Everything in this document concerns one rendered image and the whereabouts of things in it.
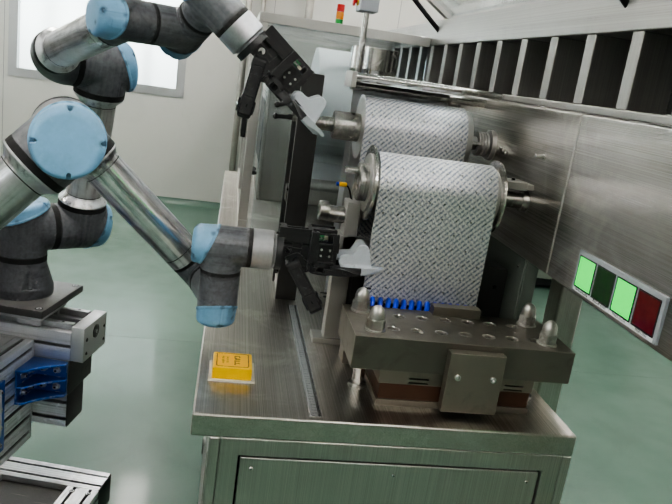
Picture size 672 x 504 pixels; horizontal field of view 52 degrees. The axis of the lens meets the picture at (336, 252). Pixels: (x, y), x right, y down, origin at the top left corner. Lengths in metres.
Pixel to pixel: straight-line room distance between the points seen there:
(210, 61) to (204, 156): 0.89
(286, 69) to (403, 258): 0.42
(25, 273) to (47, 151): 0.70
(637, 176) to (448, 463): 0.56
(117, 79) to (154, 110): 5.19
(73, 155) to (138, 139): 5.78
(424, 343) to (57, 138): 0.68
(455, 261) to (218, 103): 5.60
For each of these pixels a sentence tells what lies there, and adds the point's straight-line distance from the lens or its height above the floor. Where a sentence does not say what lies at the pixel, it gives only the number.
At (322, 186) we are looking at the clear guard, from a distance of 2.36.
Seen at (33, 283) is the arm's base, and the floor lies 0.86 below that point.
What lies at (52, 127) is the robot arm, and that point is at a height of 1.31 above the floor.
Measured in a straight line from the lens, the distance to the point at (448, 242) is 1.37.
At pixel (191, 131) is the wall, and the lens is 6.88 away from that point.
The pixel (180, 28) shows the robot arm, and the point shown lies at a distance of 1.36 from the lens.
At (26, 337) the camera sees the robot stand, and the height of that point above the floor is 0.73.
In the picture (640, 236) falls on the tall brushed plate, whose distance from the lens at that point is 1.11.
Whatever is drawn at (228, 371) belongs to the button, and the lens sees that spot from 1.25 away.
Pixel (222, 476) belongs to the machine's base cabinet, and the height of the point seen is 0.79.
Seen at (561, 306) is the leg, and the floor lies 1.01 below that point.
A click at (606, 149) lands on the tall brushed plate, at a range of 1.23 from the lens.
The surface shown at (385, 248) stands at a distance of 1.34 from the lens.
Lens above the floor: 1.45
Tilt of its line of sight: 14 degrees down
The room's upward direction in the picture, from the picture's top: 8 degrees clockwise
